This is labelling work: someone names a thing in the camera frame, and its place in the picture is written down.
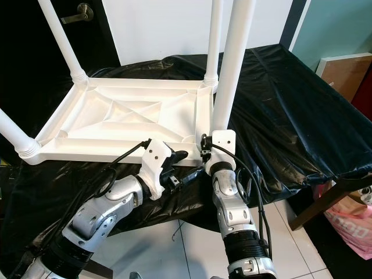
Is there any white plastic children table top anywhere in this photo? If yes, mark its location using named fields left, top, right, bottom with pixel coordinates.
left=35, top=76, right=214, bottom=166

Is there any black shiny table cloth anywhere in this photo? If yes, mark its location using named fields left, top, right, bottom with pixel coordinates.
left=3, top=44, right=372, bottom=268

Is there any brown wooden table leg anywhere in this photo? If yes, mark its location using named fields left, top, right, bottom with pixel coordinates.
left=291, top=174, right=372, bottom=230
left=87, top=259, right=114, bottom=277

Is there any brown cardboard box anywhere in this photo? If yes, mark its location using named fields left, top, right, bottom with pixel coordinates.
left=316, top=53, right=372, bottom=102

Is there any pink plastic bag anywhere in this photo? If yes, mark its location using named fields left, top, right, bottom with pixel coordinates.
left=311, top=183, right=372, bottom=259

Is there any white plastic bottle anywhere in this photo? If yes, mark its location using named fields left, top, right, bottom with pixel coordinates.
left=359, top=186, right=372, bottom=205

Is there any black floor mat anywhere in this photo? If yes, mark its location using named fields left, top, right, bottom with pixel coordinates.
left=296, top=224, right=372, bottom=279

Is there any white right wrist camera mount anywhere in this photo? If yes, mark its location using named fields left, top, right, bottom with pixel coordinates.
left=205, top=129, right=237, bottom=174

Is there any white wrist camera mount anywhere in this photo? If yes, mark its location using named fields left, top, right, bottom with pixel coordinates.
left=142, top=138, right=178, bottom=201
left=205, top=129, right=237, bottom=174

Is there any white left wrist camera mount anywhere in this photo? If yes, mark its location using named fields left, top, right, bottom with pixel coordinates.
left=142, top=138, right=178, bottom=201

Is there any metal door handle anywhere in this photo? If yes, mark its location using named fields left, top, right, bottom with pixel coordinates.
left=61, top=3, right=95, bottom=25

